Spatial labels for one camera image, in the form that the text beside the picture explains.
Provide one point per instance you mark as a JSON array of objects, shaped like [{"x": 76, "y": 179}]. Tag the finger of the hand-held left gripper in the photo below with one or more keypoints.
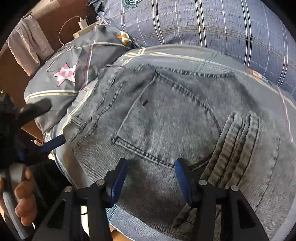
[
  {"x": 53, "y": 142},
  {"x": 38, "y": 109}
]

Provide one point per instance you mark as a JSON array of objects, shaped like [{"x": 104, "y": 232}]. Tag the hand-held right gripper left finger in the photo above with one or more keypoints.
[{"x": 118, "y": 180}]

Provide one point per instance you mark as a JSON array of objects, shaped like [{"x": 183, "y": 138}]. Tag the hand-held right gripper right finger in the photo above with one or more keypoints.
[{"x": 183, "y": 183}]

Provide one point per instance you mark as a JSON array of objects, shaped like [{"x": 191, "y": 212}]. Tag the grey denim pants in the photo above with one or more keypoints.
[{"x": 173, "y": 115}]

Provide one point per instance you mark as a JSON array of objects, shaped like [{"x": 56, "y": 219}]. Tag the person's left hand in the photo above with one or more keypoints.
[{"x": 25, "y": 201}]

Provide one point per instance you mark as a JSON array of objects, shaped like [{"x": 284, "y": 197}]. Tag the grey hanging cloth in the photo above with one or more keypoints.
[{"x": 27, "y": 44}]

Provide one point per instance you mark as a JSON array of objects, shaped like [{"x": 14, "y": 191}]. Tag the grey star-print pillow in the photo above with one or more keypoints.
[{"x": 97, "y": 58}]

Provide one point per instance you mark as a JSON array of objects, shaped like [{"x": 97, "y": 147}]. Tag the beige power strip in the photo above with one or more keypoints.
[{"x": 81, "y": 32}]

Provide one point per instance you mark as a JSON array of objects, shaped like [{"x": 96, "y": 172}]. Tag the white charger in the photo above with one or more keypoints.
[{"x": 82, "y": 23}]

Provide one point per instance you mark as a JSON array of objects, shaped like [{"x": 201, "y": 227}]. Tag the grey star-print bed sheet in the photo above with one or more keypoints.
[{"x": 185, "y": 58}]

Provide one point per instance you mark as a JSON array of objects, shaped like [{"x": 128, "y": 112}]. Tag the blue plaid pillow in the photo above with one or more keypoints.
[{"x": 208, "y": 25}]

